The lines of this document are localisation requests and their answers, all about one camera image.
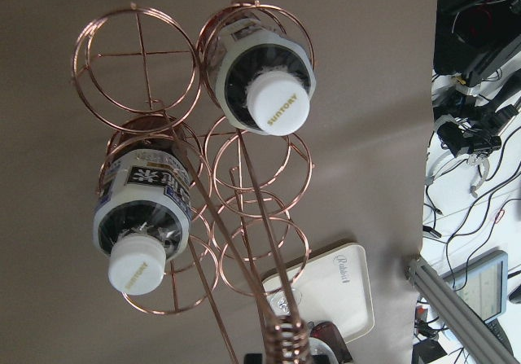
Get copper wire bottle basket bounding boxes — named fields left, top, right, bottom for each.
left=71, top=0, right=315, bottom=363

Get tea bottle white cap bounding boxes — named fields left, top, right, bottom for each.
left=309, top=321, right=354, bottom=364
left=201, top=7, right=316, bottom=136
left=93, top=114, right=192, bottom=296

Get clear wine glass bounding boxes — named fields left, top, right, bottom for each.
left=268, top=288, right=302, bottom=315

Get cream rabbit print tray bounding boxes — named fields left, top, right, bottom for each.
left=260, top=241, right=376, bottom=344

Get blue teach pendant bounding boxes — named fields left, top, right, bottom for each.
left=442, top=250, right=508, bottom=323

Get aluminium frame post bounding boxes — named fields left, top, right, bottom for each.
left=405, top=256, right=518, bottom=364

